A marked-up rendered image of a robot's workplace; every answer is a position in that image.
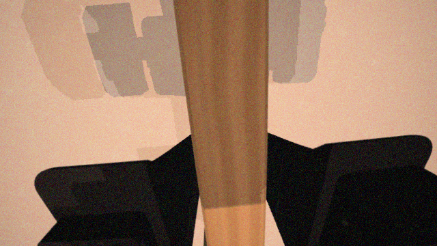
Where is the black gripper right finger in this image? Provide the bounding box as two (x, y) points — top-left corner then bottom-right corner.
(266, 133), (432, 246)

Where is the brown wooden plank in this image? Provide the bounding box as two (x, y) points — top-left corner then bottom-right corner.
(173, 0), (269, 246)

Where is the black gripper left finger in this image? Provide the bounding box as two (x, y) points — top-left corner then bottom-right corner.
(34, 134), (199, 246)

